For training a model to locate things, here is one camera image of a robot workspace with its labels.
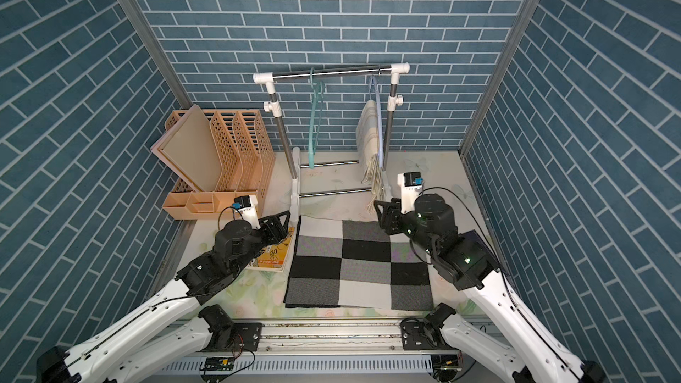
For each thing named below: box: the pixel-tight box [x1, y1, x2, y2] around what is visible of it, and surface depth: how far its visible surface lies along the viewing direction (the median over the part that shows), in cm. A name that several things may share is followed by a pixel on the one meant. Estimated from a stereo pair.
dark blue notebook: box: [468, 229, 494, 264], surface depth 47 cm
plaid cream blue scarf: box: [356, 99, 385, 211], surface depth 87 cm
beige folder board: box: [150, 104, 222, 193], surface depth 96 cm
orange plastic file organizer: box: [163, 109, 276, 220], surface depth 101 cm
